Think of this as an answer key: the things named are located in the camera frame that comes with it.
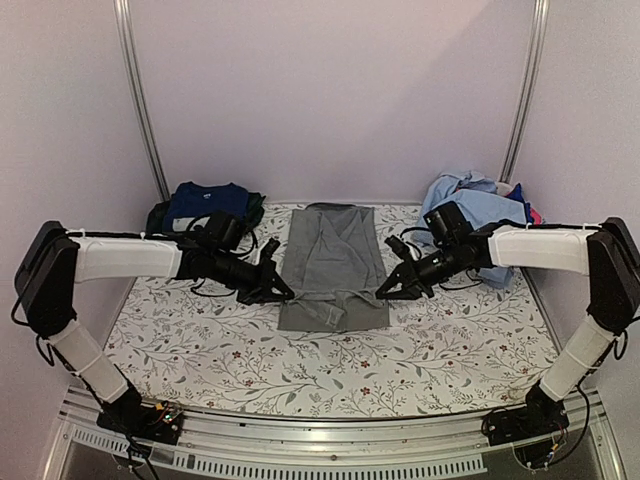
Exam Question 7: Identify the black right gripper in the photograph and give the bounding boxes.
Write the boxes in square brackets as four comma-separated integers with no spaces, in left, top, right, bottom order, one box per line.
[377,242,463,299]

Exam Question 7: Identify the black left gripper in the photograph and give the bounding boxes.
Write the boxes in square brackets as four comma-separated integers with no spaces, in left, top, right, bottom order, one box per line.
[211,249,294,306]

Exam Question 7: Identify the grey button-up shirt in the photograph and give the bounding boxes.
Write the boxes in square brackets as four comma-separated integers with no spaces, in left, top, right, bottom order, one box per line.
[278,203,390,333]

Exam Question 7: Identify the floral patterned table cloth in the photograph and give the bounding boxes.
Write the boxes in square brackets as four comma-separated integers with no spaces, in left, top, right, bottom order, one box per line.
[99,201,564,419]

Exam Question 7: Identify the light blue shirt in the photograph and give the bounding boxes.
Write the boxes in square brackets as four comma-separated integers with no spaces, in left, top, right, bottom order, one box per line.
[412,169,531,290]

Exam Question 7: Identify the dark green plaid garment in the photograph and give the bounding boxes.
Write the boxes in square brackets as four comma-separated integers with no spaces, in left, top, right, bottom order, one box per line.
[145,192,265,234]

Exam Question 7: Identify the royal blue garment in basket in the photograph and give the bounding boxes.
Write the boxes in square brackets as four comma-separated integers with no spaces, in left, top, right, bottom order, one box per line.
[505,183,544,225]

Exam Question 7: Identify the right robot arm white sleeves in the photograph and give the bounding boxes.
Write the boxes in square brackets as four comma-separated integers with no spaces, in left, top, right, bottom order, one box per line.
[422,199,640,416]

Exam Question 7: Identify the robot arm white sleeves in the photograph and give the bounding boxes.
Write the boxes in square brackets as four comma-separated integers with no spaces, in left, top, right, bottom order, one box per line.
[10,210,261,409]
[422,199,640,416]

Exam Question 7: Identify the left robot arm white sleeves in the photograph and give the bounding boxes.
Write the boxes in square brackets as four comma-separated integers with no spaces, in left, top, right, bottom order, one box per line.
[10,210,261,409]

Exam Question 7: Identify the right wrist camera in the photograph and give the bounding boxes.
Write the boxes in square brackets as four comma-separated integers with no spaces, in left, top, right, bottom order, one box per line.
[384,235,420,261]

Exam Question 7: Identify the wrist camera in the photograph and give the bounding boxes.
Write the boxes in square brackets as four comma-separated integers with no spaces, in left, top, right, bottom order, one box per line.
[384,235,420,261]
[258,238,281,265]

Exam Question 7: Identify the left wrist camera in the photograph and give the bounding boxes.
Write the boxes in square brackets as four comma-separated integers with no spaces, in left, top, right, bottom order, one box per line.
[258,238,281,265]

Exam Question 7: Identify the aluminium front rail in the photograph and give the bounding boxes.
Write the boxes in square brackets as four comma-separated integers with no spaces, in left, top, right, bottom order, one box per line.
[43,387,631,479]

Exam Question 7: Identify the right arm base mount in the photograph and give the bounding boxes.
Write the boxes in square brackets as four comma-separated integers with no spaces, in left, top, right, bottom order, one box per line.
[481,381,569,470]

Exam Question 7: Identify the right aluminium frame post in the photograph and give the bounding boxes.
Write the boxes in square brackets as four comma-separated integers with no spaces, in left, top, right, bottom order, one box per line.
[499,0,550,183]

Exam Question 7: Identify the aluminium frame post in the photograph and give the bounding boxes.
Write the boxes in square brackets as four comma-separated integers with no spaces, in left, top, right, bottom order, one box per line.
[113,0,170,201]
[499,0,550,183]

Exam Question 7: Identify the left aluminium frame post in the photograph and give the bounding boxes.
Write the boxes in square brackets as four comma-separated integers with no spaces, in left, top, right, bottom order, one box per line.
[113,0,170,201]

